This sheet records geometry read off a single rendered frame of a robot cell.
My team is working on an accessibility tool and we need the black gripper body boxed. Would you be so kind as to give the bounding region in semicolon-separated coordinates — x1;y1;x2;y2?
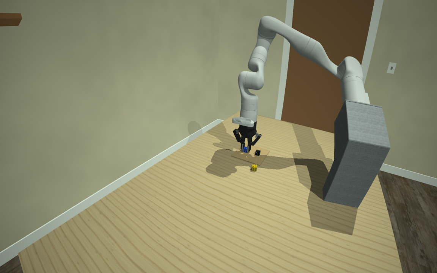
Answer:
238;121;257;138

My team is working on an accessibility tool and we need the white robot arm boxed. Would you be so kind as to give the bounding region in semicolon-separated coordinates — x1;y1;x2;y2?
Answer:
232;16;370;127

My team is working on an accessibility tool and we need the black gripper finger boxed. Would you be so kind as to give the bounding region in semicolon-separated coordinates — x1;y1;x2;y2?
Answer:
247;132;262;152
233;129;245;151

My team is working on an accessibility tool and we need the tan flat mat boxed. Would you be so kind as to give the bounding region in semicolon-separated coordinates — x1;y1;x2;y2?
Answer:
231;146;270;166

